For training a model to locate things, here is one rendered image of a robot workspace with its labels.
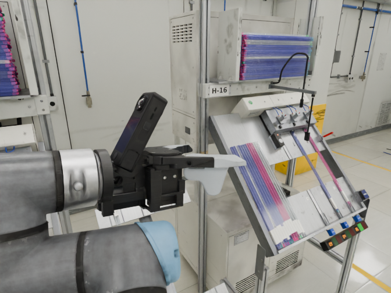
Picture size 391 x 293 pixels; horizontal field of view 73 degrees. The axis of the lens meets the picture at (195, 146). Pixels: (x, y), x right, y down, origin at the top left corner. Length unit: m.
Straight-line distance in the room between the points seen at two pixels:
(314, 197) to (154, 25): 2.07
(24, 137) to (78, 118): 1.57
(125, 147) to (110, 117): 2.34
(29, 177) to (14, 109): 0.78
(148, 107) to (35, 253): 0.21
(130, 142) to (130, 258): 0.14
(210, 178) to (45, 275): 0.22
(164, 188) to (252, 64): 1.12
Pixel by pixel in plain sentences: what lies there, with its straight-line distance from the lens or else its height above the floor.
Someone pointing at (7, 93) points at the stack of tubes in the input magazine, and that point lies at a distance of 1.07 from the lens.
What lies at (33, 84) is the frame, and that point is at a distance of 1.05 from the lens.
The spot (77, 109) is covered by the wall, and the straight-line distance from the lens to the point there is 2.62.
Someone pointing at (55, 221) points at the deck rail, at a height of 0.99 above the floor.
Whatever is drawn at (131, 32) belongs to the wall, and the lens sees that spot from 2.70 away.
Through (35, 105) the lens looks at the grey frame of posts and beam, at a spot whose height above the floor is 1.35.
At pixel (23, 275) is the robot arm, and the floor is 1.32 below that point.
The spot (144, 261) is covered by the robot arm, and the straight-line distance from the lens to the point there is 0.31.
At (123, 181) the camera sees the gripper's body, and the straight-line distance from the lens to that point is 0.37.
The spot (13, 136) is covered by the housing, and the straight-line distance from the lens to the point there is 1.11.
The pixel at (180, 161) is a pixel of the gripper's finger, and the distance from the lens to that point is 0.35.
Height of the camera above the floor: 1.53
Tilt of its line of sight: 20 degrees down
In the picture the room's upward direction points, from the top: straight up
